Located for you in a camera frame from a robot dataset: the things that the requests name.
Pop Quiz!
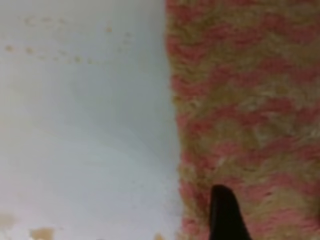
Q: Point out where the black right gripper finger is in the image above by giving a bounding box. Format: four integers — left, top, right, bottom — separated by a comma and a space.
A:
208, 184, 252, 240

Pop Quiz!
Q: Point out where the pink fuzzy rag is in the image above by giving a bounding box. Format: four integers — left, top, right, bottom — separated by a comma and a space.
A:
165, 0, 320, 240

